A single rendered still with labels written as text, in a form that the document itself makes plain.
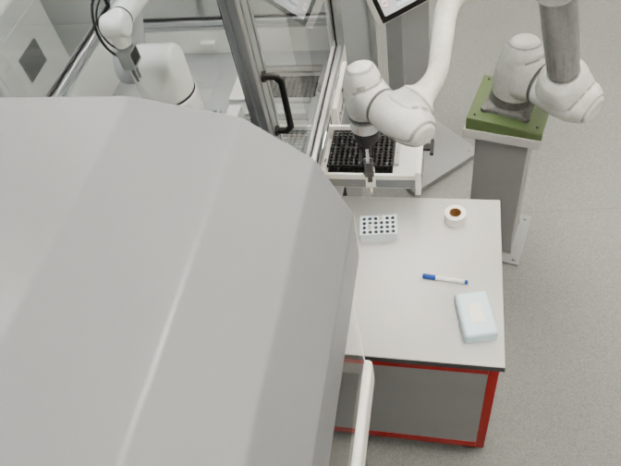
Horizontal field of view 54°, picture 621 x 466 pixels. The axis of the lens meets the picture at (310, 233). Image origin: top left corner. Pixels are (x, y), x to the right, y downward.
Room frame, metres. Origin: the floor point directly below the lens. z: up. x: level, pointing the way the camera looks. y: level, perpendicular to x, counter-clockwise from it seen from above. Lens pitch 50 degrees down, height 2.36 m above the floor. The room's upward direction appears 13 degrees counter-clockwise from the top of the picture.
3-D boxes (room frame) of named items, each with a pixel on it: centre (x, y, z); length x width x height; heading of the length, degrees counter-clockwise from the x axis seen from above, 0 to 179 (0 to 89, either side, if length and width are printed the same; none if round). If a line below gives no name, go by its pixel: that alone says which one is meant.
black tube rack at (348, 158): (1.54, -0.24, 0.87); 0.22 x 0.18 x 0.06; 70
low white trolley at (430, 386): (1.09, -0.27, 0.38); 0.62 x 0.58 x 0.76; 160
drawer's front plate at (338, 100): (1.87, -0.24, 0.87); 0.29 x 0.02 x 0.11; 160
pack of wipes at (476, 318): (0.86, -0.41, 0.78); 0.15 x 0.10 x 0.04; 173
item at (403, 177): (1.54, -0.23, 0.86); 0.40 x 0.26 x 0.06; 70
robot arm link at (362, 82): (1.29, -0.23, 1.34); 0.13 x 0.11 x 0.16; 27
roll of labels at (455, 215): (1.24, -0.48, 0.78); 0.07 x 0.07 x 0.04
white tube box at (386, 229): (1.27, -0.23, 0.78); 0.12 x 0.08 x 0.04; 77
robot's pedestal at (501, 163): (1.69, -0.84, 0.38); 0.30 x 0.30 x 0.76; 56
